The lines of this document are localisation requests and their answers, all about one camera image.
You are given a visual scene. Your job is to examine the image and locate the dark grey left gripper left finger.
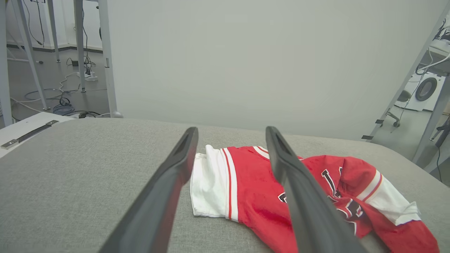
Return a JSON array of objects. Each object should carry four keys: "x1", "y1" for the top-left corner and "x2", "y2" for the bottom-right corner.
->
[{"x1": 98, "y1": 127, "x2": 199, "y2": 253}]

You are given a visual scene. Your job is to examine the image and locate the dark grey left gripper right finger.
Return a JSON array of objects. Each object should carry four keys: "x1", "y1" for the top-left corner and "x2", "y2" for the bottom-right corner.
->
[{"x1": 265, "y1": 126, "x2": 367, "y2": 253}]

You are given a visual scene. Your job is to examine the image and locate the red towel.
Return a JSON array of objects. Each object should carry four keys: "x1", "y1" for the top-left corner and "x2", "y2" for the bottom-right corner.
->
[{"x1": 190, "y1": 144, "x2": 440, "y2": 253}]

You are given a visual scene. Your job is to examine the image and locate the grey office chair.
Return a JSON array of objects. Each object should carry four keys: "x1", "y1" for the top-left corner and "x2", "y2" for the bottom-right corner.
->
[{"x1": 385, "y1": 90, "x2": 412, "y2": 128}]

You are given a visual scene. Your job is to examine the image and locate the white power strip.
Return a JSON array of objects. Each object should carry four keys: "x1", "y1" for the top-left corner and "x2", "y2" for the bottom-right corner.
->
[{"x1": 77, "y1": 71, "x2": 98, "y2": 82}]

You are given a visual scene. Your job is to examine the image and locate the white side table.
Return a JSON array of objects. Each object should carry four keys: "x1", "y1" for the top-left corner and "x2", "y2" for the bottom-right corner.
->
[{"x1": 0, "y1": 112, "x2": 75, "y2": 158}]

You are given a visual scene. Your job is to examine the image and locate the white backdrop panel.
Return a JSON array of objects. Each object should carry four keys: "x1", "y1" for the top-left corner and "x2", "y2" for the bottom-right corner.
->
[{"x1": 105, "y1": 0, "x2": 450, "y2": 141}]

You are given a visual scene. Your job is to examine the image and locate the grey slanted panel strut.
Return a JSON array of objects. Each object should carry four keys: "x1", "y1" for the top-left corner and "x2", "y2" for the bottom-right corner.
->
[{"x1": 361, "y1": 3, "x2": 450, "y2": 142}]

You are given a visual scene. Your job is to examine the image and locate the white washing machine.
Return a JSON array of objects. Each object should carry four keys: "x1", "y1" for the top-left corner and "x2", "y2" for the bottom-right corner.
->
[{"x1": 395, "y1": 71, "x2": 446, "y2": 112}]

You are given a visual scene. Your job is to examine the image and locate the grey metal table leg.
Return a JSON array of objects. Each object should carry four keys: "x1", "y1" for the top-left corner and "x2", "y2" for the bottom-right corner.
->
[
  {"x1": 11, "y1": 0, "x2": 50, "y2": 111},
  {"x1": 73, "y1": 0, "x2": 87, "y2": 93},
  {"x1": 0, "y1": 0, "x2": 13, "y2": 128},
  {"x1": 47, "y1": 0, "x2": 61, "y2": 63}
]

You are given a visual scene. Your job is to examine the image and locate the blue coiled cable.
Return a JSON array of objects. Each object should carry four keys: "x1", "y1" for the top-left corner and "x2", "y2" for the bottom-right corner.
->
[{"x1": 52, "y1": 103, "x2": 76, "y2": 116}]

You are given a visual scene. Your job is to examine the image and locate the metal bracket strap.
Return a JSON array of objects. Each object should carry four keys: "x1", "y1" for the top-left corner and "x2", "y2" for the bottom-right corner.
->
[{"x1": 1, "y1": 120, "x2": 59, "y2": 150}]

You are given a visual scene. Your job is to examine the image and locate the white floor cable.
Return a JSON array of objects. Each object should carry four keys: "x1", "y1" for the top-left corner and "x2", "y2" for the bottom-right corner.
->
[{"x1": 10, "y1": 72, "x2": 82, "y2": 113}]

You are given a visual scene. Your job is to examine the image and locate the grey metal frame leg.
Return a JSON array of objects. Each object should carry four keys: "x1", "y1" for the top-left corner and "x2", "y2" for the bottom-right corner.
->
[{"x1": 412, "y1": 74, "x2": 450, "y2": 165}]

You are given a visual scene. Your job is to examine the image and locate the black hanging cable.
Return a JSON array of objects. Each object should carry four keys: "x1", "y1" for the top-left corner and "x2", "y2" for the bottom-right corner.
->
[{"x1": 21, "y1": 0, "x2": 45, "y2": 46}]

